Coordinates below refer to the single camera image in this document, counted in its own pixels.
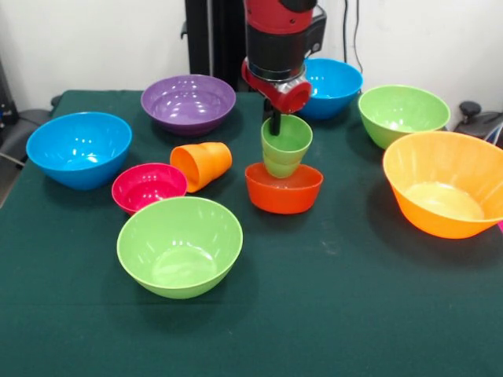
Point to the pink plastic bowl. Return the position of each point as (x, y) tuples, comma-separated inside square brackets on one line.
[(145, 188)]

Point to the orange plastic cup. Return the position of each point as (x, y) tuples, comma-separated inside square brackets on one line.
[(208, 163)]

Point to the dark grey chair base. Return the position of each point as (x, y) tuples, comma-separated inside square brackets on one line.
[(477, 121), (23, 129)]

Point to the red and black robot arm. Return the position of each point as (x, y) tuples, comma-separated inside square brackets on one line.
[(279, 39)]

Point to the dark green table cloth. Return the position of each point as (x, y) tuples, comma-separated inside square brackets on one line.
[(251, 337)]

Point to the large orange plastic bowl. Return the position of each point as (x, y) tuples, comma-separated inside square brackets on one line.
[(444, 188)]

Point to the purple plastic bowl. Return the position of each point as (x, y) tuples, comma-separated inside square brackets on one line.
[(188, 104)]

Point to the green plastic cup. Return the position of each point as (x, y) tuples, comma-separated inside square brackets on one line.
[(291, 149)]

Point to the green plastic bowl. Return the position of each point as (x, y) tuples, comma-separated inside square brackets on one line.
[(402, 112), (178, 255)]

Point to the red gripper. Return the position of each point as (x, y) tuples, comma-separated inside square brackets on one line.
[(287, 98)]

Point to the red-orange plastic bowl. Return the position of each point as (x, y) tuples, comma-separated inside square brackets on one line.
[(283, 198)]

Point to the blue plastic bowl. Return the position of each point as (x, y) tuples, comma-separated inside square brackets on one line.
[(338, 88), (78, 153)]

